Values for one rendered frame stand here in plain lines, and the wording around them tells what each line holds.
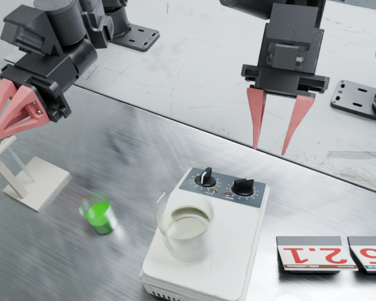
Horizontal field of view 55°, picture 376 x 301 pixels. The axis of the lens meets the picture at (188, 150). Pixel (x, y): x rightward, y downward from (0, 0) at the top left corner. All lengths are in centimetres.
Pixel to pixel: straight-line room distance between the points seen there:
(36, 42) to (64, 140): 22
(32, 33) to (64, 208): 27
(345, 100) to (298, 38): 36
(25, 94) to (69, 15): 13
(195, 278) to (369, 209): 30
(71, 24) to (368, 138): 51
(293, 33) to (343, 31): 52
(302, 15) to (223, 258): 28
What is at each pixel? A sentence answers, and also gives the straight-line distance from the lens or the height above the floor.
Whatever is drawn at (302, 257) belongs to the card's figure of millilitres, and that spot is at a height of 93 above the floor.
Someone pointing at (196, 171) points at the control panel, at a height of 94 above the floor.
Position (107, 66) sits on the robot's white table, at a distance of 83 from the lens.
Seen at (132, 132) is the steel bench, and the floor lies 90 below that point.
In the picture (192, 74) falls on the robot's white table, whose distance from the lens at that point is 77.
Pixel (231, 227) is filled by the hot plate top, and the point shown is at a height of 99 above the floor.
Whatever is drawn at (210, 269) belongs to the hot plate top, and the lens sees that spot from 44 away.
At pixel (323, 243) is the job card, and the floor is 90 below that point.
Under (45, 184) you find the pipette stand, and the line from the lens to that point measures 65.
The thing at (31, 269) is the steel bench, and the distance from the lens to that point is 60.
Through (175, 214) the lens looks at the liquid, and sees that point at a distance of 43.
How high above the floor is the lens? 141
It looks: 53 degrees down
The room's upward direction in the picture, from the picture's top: 7 degrees counter-clockwise
